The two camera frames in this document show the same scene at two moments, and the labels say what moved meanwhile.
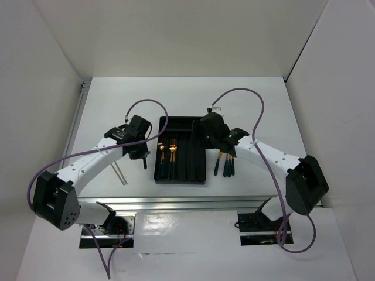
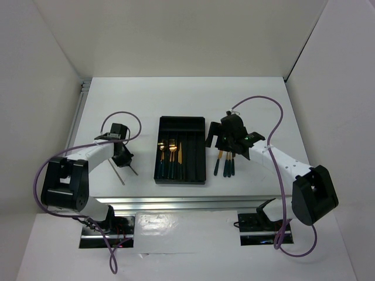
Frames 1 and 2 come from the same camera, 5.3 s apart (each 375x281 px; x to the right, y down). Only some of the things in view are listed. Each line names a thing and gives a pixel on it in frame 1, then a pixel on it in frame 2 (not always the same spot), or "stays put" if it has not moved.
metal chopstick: (120, 172) to (134, 171)
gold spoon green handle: (162, 146) stays put
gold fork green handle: (173, 147) stays put
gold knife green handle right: (233, 165) stays put
